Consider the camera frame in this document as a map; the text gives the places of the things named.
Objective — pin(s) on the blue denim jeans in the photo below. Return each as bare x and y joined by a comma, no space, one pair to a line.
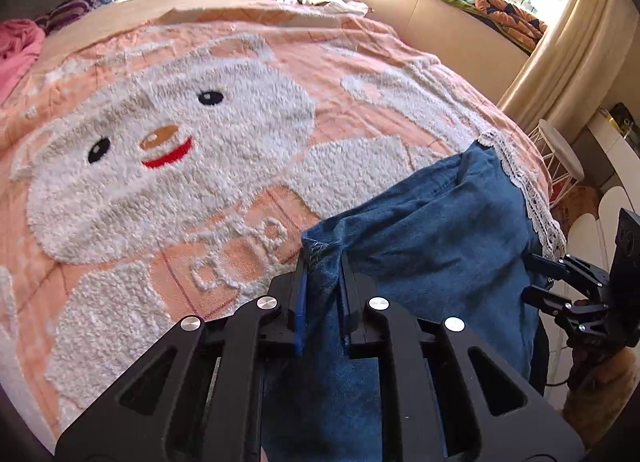
440,242

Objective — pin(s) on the peach bear print blanket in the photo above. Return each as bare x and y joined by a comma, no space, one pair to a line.
150,192

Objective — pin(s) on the person's right forearm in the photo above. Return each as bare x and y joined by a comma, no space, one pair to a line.
605,392

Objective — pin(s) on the grey white garment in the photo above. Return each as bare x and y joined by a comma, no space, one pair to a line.
330,6

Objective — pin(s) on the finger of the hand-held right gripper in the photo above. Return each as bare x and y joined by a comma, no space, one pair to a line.
545,302
550,268

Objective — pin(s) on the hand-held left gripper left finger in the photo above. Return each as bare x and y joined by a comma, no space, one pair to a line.
301,302

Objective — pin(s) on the beige curtain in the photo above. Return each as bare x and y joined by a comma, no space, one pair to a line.
575,42

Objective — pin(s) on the white scalloped cabinet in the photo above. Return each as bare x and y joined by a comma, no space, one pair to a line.
610,202

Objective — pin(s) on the striped purple pillow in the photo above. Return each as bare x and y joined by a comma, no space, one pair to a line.
70,12

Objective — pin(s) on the white desk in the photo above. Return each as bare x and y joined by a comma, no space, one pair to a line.
612,147

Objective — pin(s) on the dark item on desk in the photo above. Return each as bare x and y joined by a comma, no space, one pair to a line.
624,117

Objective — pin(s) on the cream bed sheet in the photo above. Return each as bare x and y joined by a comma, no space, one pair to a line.
200,2

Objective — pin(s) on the pink duvet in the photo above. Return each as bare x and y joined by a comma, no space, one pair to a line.
17,52

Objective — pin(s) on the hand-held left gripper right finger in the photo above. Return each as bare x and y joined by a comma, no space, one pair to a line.
350,307

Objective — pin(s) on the orange striped blanket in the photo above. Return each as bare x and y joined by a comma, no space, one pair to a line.
510,17

